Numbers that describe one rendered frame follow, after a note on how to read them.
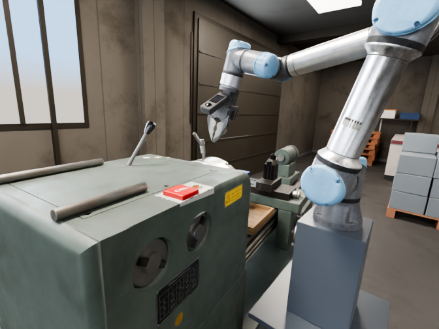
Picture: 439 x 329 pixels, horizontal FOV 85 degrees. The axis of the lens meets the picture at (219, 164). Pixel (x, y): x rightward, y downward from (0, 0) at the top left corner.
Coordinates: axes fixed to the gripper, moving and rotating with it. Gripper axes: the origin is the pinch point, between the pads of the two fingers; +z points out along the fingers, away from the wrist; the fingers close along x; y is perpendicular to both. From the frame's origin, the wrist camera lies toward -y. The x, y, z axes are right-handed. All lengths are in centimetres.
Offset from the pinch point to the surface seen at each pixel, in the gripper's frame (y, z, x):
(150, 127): -20.9, -1.6, 12.4
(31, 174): -52, 12, 20
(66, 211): -59, 4, -10
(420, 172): 331, 30, -130
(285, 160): 115, 28, -3
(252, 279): 31, 75, -28
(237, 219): -13.6, 17.6, -24.1
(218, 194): -26.1, 5.8, -21.2
